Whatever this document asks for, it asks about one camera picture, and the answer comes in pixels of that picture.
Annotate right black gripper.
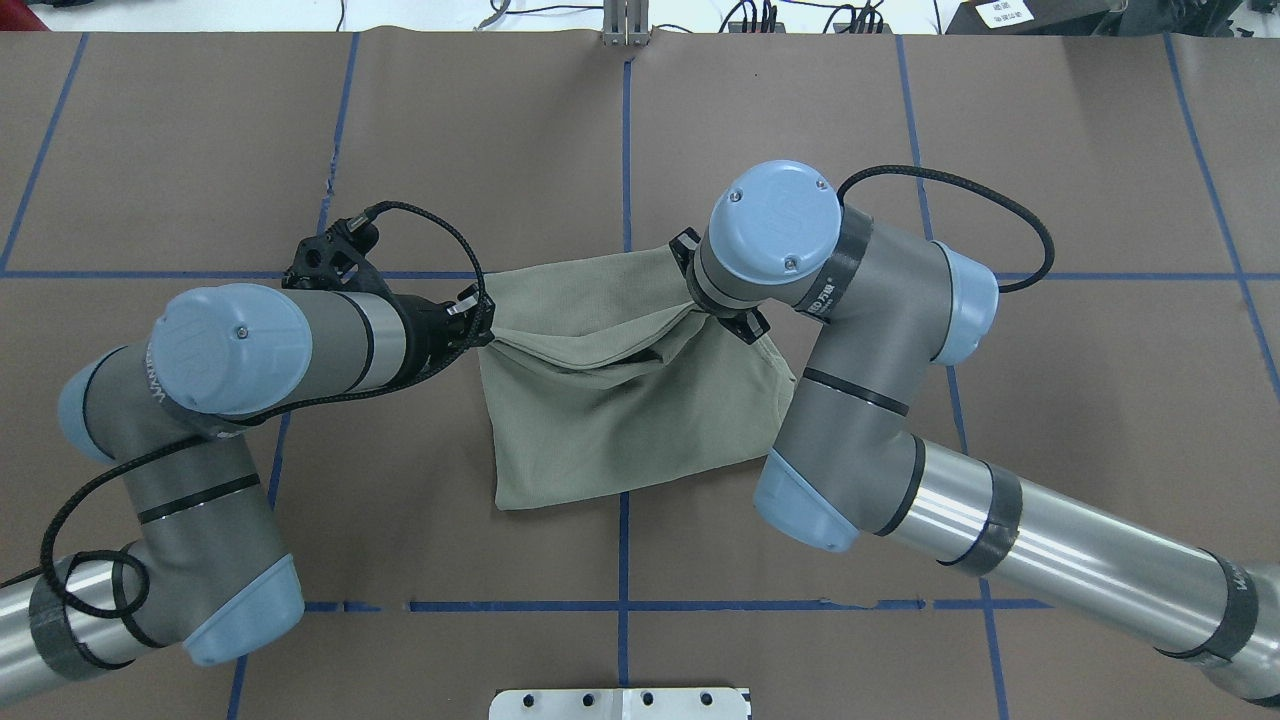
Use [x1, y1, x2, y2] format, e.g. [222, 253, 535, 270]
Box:
[668, 228, 771, 345]

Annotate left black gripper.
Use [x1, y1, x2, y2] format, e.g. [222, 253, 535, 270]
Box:
[396, 283, 497, 386]

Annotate olive green long-sleeve shirt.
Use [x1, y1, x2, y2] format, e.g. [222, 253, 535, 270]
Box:
[479, 249, 796, 511]

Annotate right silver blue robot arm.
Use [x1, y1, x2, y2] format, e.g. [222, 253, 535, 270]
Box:
[669, 159, 1277, 711]

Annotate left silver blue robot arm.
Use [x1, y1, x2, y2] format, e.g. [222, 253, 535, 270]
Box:
[3, 281, 495, 705]

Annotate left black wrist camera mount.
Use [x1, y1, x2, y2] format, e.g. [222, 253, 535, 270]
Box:
[282, 215, 392, 299]

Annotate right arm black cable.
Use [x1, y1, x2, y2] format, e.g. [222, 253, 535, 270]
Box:
[836, 165, 1057, 295]

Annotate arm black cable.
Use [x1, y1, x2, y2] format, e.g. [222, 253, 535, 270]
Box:
[836, 165, 1057, 295]
[0, 200, 489, 651]

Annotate aluminium frame post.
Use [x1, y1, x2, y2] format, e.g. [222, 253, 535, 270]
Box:
[600, 0, 652, 47]

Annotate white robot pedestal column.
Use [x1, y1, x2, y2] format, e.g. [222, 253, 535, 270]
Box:
[488, 685, 753, 719]

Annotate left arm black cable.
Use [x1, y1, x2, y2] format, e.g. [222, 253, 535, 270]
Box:
[0, 200, 489, 651]

